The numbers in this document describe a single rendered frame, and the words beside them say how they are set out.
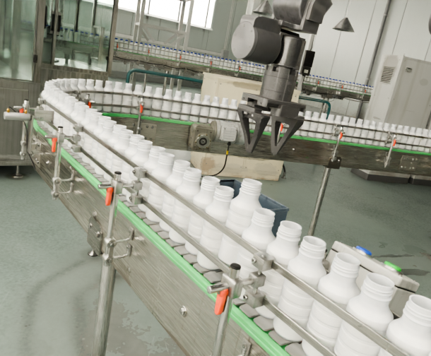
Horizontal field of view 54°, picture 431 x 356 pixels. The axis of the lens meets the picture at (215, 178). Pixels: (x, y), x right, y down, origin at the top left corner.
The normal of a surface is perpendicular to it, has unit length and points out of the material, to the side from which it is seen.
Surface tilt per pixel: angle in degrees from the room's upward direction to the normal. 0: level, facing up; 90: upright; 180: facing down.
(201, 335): 90
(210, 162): 90
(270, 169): 89
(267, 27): 92
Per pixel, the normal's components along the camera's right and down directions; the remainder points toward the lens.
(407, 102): 0.28, 0.32
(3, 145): 0.57, 0.32
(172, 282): -0.80, 0.02
